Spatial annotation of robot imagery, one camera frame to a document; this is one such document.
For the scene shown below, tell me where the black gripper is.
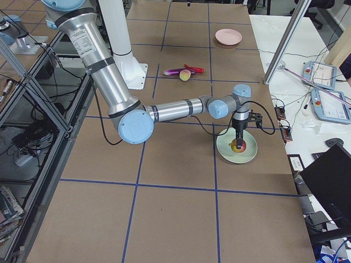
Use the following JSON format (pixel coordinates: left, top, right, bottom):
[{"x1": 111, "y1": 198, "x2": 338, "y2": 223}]
[{"x1": 231, "y1": 118, "x2": 248, "y2": 148}]

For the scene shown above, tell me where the red yellow pomegranate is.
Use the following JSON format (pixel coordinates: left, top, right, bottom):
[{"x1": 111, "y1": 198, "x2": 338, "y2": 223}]
[{"x1": 230, "y1": 139, "x2": 246, "y2": 153}]

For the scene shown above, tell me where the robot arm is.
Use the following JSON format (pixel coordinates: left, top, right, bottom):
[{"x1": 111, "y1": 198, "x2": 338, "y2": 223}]
[
  {"x1": 44, "y1": 1, "x2": 251, "y2": 150},
  {"x1": 1, "y1": 15, "x2": 48, "y2": 55}
]

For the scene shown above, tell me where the green plate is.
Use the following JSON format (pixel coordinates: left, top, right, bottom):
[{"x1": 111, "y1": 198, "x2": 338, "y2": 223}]
[{"x1": 216, "y1": 128, "x2": 258, "y2": 164}]

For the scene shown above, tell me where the red circuit board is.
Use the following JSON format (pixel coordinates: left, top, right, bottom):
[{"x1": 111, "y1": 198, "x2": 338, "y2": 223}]
[
  {"x1": 280, "y1": 125, "x2": 293, "y2": 144},
  {"x1": 274, "y1": 106, "x2": 286, "y2": 121}
]

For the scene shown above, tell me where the red chili pepper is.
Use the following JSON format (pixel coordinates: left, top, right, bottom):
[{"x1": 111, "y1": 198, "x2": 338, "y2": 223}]
[{"x1": 184, "y1": 64, "x2": 205, "y2": 74}]

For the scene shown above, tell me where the reacher grabber tool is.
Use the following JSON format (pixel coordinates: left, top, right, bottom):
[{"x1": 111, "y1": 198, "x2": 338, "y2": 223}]
[{"x1": 276, "y1": 63, "x2": 351, "y2": 108}]

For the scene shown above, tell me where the cut pink peach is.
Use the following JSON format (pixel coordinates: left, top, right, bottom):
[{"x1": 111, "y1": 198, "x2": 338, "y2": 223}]
[{"x1": 179, "y1": 69, "x2": 191, "y2": 82}]

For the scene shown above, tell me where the near teach pendant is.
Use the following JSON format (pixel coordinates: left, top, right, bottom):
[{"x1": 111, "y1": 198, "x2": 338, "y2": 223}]
[{"x1": 311, "y1": 88, "x2": 350, "y2": 124}]

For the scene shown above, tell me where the teach pendant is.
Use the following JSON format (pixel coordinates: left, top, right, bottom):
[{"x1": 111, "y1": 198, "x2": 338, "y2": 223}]
[
  {"x1": 302, "y1": 61, "x2": 337, "y2": 90},
  {"x1": 311, "y1": 88, "x2": 350, "y2": 124}
]

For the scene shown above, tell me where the purple eggplant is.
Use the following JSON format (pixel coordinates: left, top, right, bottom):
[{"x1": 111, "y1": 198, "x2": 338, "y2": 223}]
[{"x1": 163, "y1": 68, "x2": 196, "y2": 76}]

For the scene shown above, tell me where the pink plate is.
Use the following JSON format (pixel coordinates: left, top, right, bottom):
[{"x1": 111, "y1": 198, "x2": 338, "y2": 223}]
[{"x1": 215, "y1": 28, "x2": 242, "y2": 45}]

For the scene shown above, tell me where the black laptop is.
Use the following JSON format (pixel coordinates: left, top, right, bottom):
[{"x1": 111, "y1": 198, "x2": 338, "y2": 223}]
[{"x1": 301, "y1": 144, "x2": 350, "y2": 227}]

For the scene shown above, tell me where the far teach pendant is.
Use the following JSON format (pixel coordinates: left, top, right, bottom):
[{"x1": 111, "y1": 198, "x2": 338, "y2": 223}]
[{"x1": 302, "y1": 61, "x2": 337, "y2": 90}]

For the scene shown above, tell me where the white side table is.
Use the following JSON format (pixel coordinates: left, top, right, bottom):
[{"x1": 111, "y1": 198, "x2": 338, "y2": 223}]
[{"x1": 250, "y1": 15, "x2": 350, "y2": 166}]

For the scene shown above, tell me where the white power strip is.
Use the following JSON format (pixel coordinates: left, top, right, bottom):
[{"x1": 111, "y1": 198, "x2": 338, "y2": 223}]
[{"x1": 14, "y1": 153, "x2": 33, "y2": 167}]

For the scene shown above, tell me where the stack of books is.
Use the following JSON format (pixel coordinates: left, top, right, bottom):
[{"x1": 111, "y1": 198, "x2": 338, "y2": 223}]
[{"x1": 1, "y1": 185, "x2": 24, "y2": 244}]

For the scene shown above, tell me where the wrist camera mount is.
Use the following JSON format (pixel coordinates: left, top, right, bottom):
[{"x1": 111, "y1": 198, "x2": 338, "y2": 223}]
[{"x1": 248, "y1": 110, "x2": 263, "y2": 129}]

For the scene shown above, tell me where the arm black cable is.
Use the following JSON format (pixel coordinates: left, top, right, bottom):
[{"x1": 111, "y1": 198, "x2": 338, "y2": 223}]
[{"x1": 93, "y1": 82, "x2": 276, "y2": 146}]

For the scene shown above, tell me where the aluminium frame post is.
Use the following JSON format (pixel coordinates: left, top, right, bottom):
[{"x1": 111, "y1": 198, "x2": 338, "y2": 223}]
[{"x1": 263, "y1": 0, "x2": 311, "y2": 85}]

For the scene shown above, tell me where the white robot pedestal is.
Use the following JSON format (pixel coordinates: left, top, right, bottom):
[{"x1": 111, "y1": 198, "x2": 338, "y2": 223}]
[{"x1": 99, "y1": 0, "x2": 148, "y2": 90}]

